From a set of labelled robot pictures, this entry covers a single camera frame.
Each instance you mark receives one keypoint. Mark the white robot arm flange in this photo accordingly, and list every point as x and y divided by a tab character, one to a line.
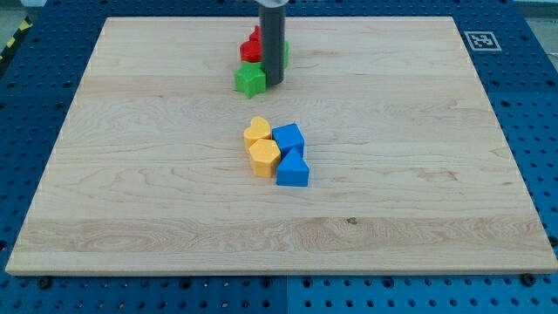
272	3

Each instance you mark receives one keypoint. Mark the yellow hexagon block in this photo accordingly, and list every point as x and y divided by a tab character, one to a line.
265	156

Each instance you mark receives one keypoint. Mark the blue triangle block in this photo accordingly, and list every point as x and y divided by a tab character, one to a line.
293	171

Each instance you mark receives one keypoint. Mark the blue cube block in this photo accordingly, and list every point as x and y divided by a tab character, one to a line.
288	137

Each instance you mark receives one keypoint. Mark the yellow heart block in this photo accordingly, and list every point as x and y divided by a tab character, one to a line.
259	128

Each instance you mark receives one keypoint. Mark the green star block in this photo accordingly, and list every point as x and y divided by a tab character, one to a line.
250	79

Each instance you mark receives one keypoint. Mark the wooden board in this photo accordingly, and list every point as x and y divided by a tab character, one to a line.
379	154

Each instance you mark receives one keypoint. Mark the red block front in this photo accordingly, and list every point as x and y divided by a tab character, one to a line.
251	51

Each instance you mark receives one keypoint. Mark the green block behind rod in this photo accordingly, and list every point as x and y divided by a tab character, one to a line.
286	54

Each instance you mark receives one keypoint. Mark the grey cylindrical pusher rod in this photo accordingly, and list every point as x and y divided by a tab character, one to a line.
272	25

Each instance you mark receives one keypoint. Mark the white fiducial marker tag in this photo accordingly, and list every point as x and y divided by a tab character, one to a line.
482	41

